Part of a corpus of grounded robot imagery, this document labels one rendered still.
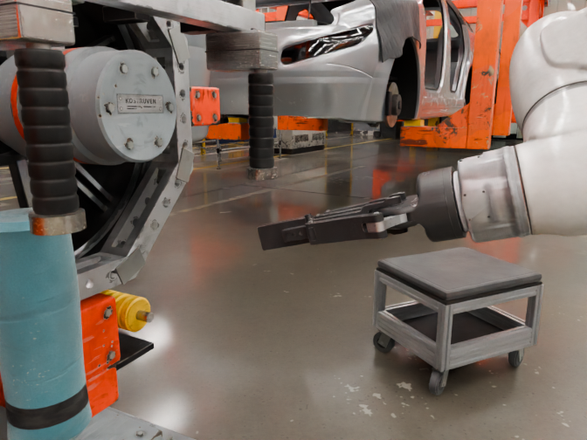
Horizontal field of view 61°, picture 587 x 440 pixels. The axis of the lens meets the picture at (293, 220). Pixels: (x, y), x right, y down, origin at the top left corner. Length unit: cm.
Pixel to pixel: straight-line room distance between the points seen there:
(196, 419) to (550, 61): 125
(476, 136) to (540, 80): 348
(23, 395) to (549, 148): 58
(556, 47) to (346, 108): 261
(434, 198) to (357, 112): 270
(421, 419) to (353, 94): 213
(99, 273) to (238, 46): 38
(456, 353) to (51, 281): 124
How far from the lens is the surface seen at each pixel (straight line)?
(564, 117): 53
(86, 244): 88
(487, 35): 407
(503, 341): 170
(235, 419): 149
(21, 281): 57
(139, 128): 61
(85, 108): 59
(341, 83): 311
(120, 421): 114
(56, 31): 45
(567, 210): 49
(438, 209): 50
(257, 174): 70
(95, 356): 81
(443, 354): 154
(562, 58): 58
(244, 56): 70
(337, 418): 149
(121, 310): 87
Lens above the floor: 85
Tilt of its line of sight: 13 degrees down
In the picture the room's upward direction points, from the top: straight up
